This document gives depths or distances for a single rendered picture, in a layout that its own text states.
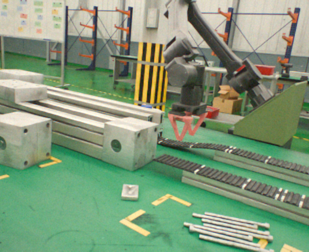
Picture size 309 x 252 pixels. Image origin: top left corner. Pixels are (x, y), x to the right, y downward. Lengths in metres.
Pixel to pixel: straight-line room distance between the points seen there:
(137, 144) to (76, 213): 0.23
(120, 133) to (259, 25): 8.14
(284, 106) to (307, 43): 7.33
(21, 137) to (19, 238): 0.25
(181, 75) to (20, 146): 0.39
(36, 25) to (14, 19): 0.51
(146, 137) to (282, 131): 0.53
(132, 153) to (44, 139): 0.20
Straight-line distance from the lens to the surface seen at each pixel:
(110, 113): 0.97
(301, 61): 8.39
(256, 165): 0.82
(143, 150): 0.72
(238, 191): 0.63
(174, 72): 0.76
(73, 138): 0.81
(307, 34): 8.41
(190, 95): 0.82
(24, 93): 0.97
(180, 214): 0.56
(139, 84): 4.22
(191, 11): 1.25
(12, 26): 7.04
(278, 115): 1.09
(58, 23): 6.43
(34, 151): 0.72
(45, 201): 0.58
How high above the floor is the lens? 1.06
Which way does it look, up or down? 14 degrees down
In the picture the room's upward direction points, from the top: 6 degrees clockwise
